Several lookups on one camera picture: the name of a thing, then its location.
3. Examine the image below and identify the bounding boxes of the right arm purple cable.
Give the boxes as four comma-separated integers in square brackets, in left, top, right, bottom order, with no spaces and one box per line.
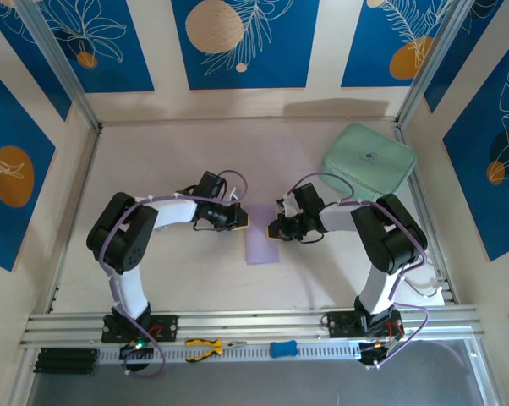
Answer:
[286,172,471,373]

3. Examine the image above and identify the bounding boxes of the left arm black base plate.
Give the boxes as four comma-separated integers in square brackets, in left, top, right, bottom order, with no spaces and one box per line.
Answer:
[101,313,180,343]

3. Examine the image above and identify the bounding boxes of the aluminium mounting rail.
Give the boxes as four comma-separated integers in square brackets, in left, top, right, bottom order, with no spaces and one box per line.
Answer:
[19,303,486,351]

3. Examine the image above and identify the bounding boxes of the mint green zip case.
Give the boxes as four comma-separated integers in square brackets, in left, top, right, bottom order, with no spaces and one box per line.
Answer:
[320,123,417,209]

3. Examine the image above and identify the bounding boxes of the blue bone-shaped foam block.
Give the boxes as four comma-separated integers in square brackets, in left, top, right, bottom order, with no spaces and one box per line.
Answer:
[269,340,298,359]

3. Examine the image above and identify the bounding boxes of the aluminium frame post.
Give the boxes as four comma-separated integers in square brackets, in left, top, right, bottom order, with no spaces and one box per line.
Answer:
[394,0,479,128]
[15,0,104,130]

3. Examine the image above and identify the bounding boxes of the aluminium side rail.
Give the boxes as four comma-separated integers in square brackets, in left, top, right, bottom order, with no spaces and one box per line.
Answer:
[47,124,103,314]
[393,120,457,305]

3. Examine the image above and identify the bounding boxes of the yellow black handled pliers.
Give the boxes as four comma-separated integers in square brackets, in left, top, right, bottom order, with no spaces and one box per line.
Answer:
[184,337,248,363]

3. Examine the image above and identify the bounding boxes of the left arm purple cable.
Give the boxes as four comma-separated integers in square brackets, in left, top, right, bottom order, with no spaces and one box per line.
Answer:
[96,169,249,380]

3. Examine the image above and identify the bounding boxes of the black ribbed box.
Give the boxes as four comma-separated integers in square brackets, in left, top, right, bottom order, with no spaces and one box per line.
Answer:
[33,347,100,376]

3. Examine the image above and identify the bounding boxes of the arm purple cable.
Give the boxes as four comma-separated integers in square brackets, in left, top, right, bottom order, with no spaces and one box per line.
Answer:
[96,169,249,380]
[286,172,471,373]

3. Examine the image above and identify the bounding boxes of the lilac paper sheet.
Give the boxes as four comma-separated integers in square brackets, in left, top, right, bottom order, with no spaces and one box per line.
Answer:
[244,204,281,266]

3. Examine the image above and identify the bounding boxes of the blue floral wall poster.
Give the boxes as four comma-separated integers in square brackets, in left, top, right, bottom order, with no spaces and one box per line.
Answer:
[171,0,321,91]
[0,7,74,123]
[0,61,57,272]
[423,0,506,113]
[341,0,454,89]
[34,0,156,95]
[442,25,509,262]

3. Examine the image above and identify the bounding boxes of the control board with wires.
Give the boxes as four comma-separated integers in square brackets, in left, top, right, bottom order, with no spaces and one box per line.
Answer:
[358,337,404,368]
[118,337,155,360]

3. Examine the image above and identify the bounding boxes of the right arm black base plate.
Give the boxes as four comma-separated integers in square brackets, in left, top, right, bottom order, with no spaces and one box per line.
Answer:
[321,310,404,340]

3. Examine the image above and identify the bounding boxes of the grey slotted cable duct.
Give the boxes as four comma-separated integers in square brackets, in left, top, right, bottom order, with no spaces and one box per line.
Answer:
[96,340,365,365]

